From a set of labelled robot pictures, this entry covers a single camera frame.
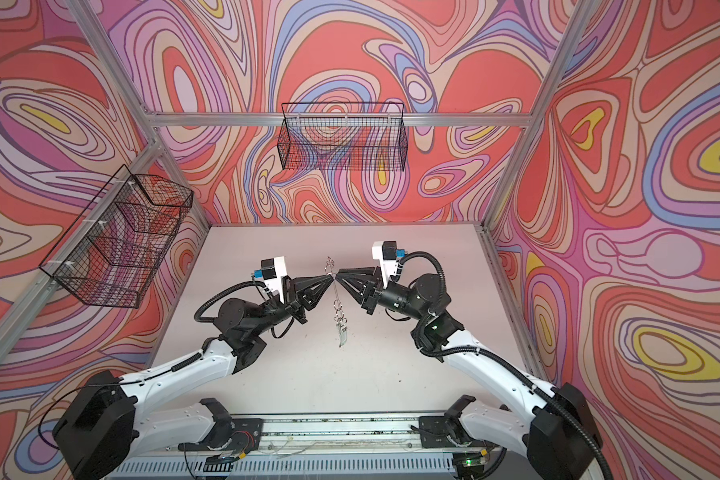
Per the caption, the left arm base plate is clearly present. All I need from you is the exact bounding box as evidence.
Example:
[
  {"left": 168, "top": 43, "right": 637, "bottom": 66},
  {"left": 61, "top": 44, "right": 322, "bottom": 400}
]
[{"left": 178, "top": 418, "right": 264, "bottom": 454}]

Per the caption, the black wire basket wall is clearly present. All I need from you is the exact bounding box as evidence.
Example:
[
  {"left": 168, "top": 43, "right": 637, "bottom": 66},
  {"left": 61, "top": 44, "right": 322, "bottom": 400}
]
[
  {"left": 39, "top": 166, "right": 194, "bottom": 309},
  {"left": 277, "top": 101, "right": 408, "bottom": 172}
]

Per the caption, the black wire basket back wall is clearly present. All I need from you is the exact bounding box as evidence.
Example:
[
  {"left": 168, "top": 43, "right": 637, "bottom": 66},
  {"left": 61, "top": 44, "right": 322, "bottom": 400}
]
[{"left": 277, "top": 101, "right": 408, "bottom": 172}]

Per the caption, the black wire basket left wall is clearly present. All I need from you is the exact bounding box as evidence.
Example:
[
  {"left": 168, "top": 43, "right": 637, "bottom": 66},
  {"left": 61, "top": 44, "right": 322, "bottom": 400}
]
[{"left": 39, "top": 166, "right": 194, "bottom": 309}]

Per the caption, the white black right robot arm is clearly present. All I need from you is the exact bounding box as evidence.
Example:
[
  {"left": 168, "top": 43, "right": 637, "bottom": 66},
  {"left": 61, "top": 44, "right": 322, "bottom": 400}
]
[{"left": 335, "top": 251, "right": 614, "bottom": 479}]

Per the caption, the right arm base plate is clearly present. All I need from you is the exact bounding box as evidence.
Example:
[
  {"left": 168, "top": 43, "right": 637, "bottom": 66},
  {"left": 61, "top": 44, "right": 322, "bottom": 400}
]
[{"left": 410, "top": 415, "right": 496, "bottom": 450}]

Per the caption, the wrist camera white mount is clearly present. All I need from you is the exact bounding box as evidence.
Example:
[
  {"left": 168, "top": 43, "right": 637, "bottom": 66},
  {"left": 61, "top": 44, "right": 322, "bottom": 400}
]
[
  {"left": 372, "top": 240, "right": 406, "bottom": 289},
  {"left": 253, "top": 256, "right": 288, "bottom": 303}
]

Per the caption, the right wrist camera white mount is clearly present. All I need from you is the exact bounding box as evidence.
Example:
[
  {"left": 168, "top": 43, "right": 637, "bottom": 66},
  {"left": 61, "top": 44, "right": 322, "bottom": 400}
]
[{"left": 372, "top": 240, "right": 406, "bottom": 289}]

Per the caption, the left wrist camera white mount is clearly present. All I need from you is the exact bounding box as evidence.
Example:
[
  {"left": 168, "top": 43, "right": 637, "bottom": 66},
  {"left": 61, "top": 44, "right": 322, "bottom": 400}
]
[{"left": 253, "top": 256, "right": 288, "bottom": 303}]

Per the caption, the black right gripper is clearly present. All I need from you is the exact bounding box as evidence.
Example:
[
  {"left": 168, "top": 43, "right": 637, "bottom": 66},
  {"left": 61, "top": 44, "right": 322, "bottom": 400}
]
[{"left": 336, "top": 267, "right": 428, "bottom": 322}]

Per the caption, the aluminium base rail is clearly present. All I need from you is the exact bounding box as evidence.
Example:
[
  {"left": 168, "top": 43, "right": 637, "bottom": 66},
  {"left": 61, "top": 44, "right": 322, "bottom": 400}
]
[{"left": 103, "top": 411, "right": 537, "bottom": 479}]

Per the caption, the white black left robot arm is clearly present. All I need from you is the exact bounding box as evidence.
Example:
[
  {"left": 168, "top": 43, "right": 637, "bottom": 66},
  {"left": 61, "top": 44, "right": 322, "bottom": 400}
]
[{"left": 51, "top": 274, "right": 334, "bottom": 479}]

